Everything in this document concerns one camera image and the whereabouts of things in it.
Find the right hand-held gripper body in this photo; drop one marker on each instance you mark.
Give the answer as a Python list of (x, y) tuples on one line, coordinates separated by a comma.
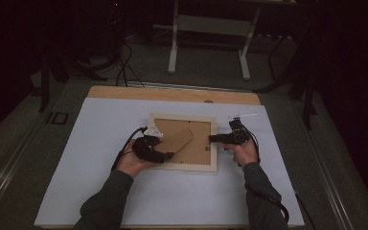
[(239, 134)]

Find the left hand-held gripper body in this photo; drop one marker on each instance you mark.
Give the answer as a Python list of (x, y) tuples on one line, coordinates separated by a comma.
[(148, 150)]

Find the wooden picture frame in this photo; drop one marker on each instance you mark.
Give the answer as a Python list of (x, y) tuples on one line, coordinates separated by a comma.
[(188, 150)]

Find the person's right hand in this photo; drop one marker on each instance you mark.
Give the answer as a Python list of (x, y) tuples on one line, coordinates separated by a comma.
[(244, 153)]

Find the person's left hand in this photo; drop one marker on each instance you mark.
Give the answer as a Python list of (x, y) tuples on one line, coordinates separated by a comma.
[(132, 164)]

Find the white table sheet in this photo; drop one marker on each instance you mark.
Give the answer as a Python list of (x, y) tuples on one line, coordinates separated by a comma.
[(108, 191)]

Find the black metal stand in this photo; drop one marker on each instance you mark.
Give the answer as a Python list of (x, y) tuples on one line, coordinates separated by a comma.
[(49, 76), (306, 96)]

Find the black rectangular floor plate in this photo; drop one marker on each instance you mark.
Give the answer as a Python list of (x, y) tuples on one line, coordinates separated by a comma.
[(57, 118)]

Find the metal floor rail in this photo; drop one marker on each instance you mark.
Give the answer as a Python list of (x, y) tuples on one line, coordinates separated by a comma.
[(326, 179), (6, 174)]

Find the white metal desk frame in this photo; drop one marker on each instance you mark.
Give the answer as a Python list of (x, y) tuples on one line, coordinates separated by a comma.
[(211, 27)]

